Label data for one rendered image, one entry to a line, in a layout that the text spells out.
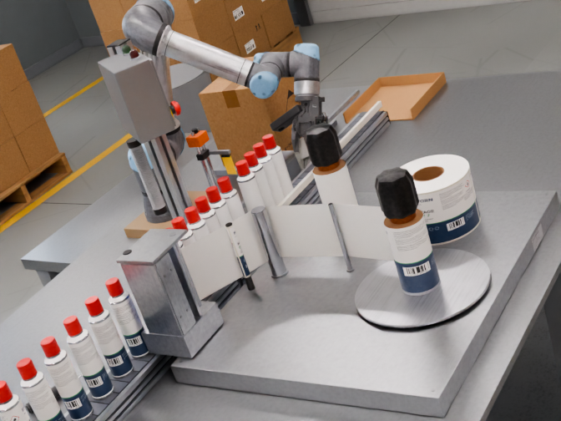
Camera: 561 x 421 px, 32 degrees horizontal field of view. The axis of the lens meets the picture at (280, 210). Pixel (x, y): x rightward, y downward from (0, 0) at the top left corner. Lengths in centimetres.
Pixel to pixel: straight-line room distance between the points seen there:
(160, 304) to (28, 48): 712
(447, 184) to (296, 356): 55
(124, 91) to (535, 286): 105
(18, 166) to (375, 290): 419
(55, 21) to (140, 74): 709
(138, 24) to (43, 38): 653
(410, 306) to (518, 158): 81
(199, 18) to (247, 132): 327
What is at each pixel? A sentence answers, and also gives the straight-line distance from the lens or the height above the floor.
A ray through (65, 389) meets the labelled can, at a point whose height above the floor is 97.
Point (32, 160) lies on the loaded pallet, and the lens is 626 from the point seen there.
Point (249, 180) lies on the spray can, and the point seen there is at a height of 104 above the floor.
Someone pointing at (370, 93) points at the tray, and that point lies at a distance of 353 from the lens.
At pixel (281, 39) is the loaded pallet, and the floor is 15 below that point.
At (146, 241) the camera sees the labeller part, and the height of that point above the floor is 114.
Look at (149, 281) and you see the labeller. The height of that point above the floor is 109.
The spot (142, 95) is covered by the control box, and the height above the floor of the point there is 140.
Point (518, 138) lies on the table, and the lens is 294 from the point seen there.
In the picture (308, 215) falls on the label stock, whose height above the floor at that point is 104.
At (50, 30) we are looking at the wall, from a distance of 938.
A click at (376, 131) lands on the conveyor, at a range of 317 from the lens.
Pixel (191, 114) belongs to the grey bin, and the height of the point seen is 45.
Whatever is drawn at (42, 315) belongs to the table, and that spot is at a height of 83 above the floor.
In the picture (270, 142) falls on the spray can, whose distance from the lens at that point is 274.
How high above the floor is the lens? 205
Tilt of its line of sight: 25 degrees down
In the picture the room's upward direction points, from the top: 18 degrees counter-clockwise
